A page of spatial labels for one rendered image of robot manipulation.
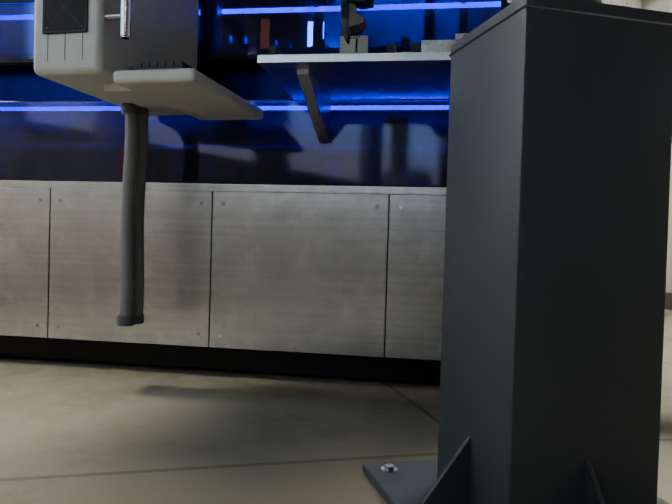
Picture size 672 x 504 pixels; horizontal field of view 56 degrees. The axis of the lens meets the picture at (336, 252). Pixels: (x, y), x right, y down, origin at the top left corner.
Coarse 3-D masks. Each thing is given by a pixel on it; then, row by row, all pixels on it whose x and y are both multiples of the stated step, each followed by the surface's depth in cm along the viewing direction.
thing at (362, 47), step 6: (342, 36) 188; (354, 36) 187; (360, 36) 187; (366, 36) 187; (342, 42) 188; (354, 42) 187; (360, 42) 187; (366, 42) 187; (342, 48) 188; (348, 48) 188; (354, 48) 187; (360, 48) 187; (366, 48) 187
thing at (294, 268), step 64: (0, 192) 206; (64, 192) 203; (192, 192) 196; (256, 192) 193; (320, 192) 190; (384, 192) 187; (0, 256) 207; (64, 256) 203; (192, 256) 196; (256, 256) 193; (320, 256) 190; (384, 256) 187; (0, 320) 207; (64, 320) 204; (192, 320) 197; (256, 320) 194; (320, 320) 191; (384, 320) 188
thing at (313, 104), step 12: (300, 72) 156; (300, 84) 160; (312, 84) 160; (312, 96) 165; (324, 96) 178; (312, 108) 170; (324, 108) 179; (312, 120) 176; (324, 120) 179; (324, 132) 182
